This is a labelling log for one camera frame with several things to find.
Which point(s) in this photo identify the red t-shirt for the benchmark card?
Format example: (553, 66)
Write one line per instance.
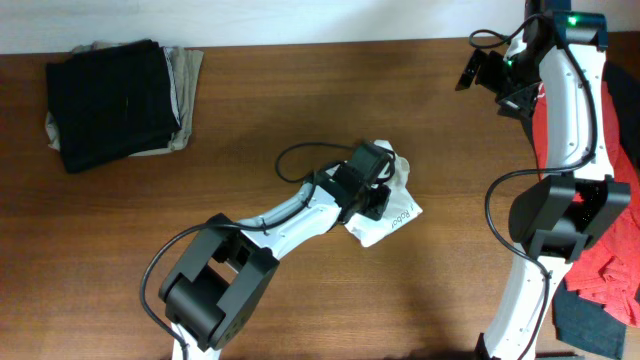
(608, 273)

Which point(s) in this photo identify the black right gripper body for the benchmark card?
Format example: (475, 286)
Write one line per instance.
(514, 90)

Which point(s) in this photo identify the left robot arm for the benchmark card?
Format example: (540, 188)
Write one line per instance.
(218, 281)

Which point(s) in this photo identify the dark grey garment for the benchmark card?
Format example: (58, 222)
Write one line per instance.
(578, 322)

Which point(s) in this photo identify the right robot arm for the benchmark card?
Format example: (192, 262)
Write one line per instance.
(561, 54)

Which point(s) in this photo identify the folded beige garment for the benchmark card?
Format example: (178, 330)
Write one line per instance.
(185, 65)

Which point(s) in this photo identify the white t-shirt with robot print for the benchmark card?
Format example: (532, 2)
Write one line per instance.
(400, 210)

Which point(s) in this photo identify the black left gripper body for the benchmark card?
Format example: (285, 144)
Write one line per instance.
(375, 198)

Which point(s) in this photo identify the folded black garment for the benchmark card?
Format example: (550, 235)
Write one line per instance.
(110, 103)

